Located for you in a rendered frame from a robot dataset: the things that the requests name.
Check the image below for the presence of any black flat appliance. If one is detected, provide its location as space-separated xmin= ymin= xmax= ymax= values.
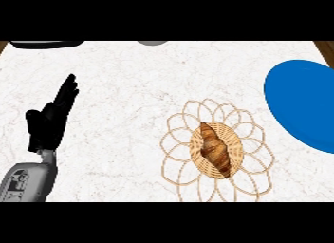
xmin=9 ymin=40 xmax=86 ymax=49

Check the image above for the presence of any blue plate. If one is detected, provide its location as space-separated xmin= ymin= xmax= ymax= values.
xmin=263 ymin=59 xmax=334 ymax=156

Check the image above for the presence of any grey round object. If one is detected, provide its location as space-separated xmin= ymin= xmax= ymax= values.
xmin=136 ymin=40 xmax=170 ymax=47

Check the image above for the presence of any brown croissant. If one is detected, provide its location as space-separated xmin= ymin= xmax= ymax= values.
xmin=198 ymin=121 xmax=234 ymax=178

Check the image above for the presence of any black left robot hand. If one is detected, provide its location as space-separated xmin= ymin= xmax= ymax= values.
xmin=24 ymin=73 xmax=80 ymax=154

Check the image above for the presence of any wicker flower-shaped placemat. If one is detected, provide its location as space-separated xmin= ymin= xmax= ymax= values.
xmin=158 ymin=98 xmax=276 ymax=203

